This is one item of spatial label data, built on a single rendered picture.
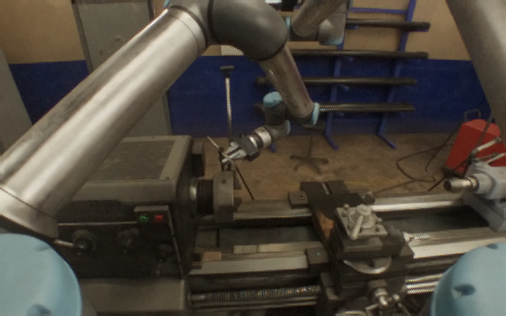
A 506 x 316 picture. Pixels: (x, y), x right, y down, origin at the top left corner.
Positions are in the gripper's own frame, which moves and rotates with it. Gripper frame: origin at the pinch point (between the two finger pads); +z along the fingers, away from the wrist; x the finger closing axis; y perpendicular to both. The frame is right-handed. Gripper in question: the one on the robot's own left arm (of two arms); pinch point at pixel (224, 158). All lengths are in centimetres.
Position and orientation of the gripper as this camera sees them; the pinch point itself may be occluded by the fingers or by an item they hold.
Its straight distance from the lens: 107.4
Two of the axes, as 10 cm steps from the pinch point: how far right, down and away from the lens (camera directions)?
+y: -0.1, -6.3, -7.7
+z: -7.9, 4.8, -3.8
